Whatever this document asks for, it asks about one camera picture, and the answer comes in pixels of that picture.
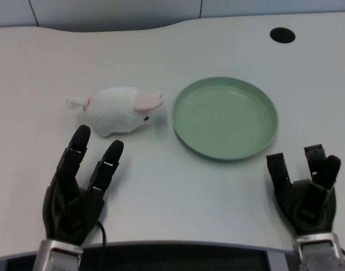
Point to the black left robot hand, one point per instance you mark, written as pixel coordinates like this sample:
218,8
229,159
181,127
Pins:
73,194

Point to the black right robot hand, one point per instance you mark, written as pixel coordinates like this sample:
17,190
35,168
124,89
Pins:
307,203

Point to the white rabbit doll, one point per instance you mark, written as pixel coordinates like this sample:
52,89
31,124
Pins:
115,113

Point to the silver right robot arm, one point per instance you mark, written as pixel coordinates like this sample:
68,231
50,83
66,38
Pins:
319,251

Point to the green round plate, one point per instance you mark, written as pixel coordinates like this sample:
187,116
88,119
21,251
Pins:
224,123

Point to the black mesh robot torso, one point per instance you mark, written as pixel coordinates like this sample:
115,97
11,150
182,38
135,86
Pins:
172,258

